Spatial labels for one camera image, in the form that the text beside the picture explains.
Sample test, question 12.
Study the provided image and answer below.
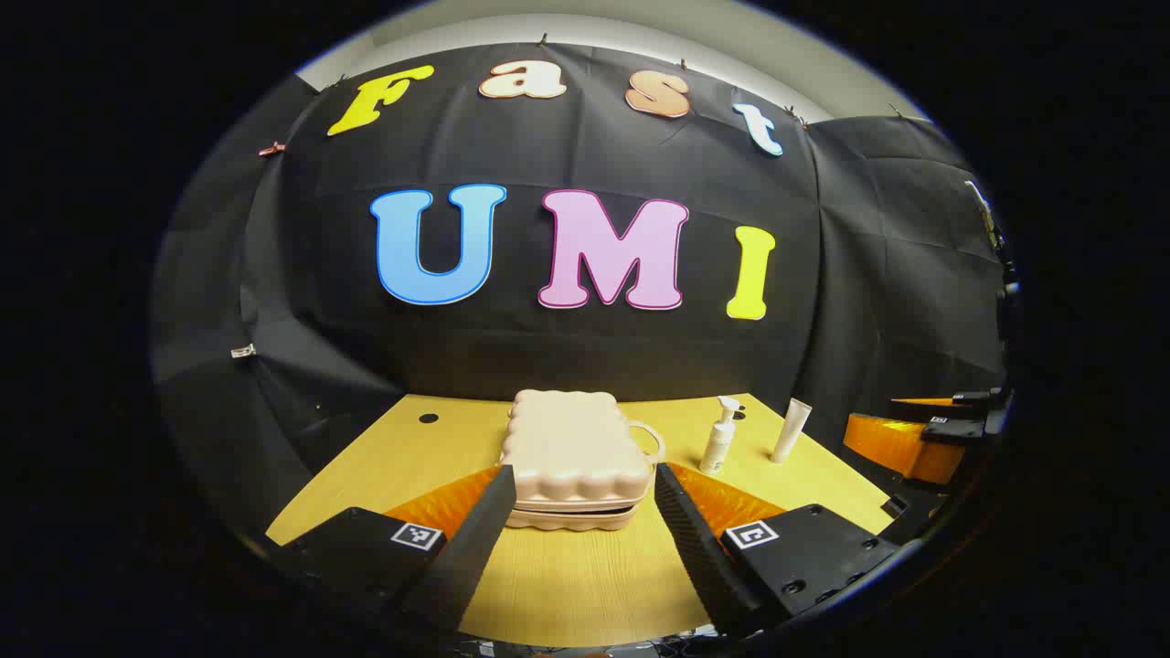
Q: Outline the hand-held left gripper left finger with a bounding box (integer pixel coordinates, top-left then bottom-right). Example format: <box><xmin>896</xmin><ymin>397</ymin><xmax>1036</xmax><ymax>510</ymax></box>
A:
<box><xmin>265</xmin><ymin>464</ymin><xmax>518</xmax><ymax>641</ymax></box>

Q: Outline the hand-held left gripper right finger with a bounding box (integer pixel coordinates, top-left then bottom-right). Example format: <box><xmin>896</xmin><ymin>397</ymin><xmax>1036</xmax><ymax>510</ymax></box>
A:
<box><xmin>654</xmin><ymin>462</ymin><xmax>902</xmax><ymax>639</ymax></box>

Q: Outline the white pump bottle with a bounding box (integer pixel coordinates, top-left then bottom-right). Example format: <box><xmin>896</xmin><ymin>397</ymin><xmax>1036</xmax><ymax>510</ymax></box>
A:
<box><xmin>699</xmin><ymin>396</ymin><xmax>743</xmax><ymax>475</ymax></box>

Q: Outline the white cosmetic tube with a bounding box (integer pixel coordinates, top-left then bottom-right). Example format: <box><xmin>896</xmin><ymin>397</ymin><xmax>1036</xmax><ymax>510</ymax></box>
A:
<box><xmin>770</xmin><ymin>398</ymin><xmax>814</xmax><ymax>464</ymax></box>

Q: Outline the pink suitcase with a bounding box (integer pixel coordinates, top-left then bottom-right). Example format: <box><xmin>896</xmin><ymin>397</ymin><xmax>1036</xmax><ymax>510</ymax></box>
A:
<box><xmin>498</xmin><ymin>389</ymin><xmax>665</xmax><ymax>533</ymax></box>

